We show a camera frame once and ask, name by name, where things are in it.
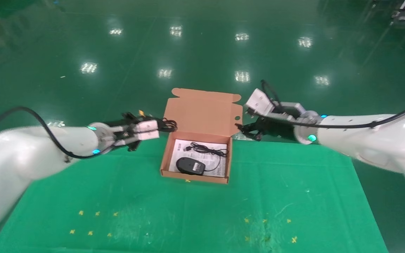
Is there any printed white paper sheet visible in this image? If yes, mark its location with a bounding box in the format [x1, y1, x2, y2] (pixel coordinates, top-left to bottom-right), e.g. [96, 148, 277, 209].
[168, 139, 227, 177]

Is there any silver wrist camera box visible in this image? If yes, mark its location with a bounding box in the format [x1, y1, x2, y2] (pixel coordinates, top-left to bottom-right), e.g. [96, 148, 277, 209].
[132, 119, 161, 141]
[245, 88, 307, 120]

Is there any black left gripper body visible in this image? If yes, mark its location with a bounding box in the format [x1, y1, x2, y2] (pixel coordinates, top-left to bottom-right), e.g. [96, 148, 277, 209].
[109, 119, 136, 146]

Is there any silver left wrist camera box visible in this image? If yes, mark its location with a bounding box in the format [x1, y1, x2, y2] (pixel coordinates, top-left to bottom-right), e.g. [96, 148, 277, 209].
[132, 119, 161, 141]

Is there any open brown cardboard box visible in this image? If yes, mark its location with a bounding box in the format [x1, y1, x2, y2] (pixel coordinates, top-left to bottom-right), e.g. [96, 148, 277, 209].
[160, 88, 243, 184]

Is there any black wired mouse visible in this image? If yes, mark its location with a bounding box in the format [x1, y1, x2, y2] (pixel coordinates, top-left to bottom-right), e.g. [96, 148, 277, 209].
[176, 156, 225, 175]

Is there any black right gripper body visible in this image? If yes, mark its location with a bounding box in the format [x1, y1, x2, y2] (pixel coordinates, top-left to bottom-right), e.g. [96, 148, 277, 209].
[259, 118, 296, 139]

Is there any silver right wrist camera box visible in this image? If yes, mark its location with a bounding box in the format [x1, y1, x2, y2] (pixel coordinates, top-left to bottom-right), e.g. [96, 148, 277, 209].
[245, 88, 307, 120]

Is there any green table cloth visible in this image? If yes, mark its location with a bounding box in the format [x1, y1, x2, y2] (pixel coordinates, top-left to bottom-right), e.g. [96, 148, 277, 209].
[0, 129, 389, 253]

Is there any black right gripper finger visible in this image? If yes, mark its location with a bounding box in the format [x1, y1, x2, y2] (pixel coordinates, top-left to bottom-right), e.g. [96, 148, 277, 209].
[245, 129, 263, 142]
[235, 121, 261, 131]

